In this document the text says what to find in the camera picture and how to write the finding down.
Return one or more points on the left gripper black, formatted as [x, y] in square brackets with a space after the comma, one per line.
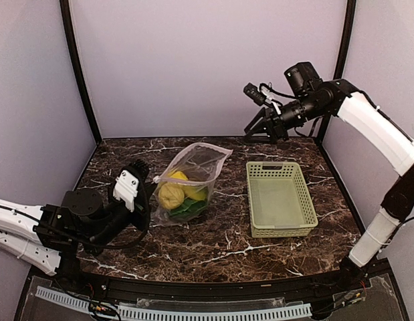
[140, 205]

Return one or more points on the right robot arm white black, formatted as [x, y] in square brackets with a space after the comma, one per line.
[313, 98]

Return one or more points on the left black frame post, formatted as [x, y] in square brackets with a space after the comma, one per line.
[77, 69]

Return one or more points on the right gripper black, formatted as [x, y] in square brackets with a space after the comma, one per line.
[269, 122]

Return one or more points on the yellow lemon toy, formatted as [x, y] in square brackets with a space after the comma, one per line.
[178, 176]

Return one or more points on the clear dotted zip top bag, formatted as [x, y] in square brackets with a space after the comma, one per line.
[202, 163]

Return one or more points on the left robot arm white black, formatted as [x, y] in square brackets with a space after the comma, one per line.
[48, 236]

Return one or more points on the white slotted cable duct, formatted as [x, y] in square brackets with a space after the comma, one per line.
[149, 309]

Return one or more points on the black frame post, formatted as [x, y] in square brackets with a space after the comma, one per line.
[77, 69]
[341, 60]

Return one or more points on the bok choy toy green white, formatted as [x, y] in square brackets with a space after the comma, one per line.
[189, 209]

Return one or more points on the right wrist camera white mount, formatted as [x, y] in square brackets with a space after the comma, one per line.
[257, 96]

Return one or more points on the beige wrinkled round food toy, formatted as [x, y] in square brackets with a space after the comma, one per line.
[171, 196]

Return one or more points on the black front rail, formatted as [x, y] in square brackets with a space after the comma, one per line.
[314, 288]

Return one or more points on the right black frame post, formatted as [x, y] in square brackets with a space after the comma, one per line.
[341, 60]

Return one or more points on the pale green plastic basket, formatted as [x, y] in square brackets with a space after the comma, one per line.
[280, 204]

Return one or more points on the light green round food toy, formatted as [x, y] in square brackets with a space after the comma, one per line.
[196, 193]

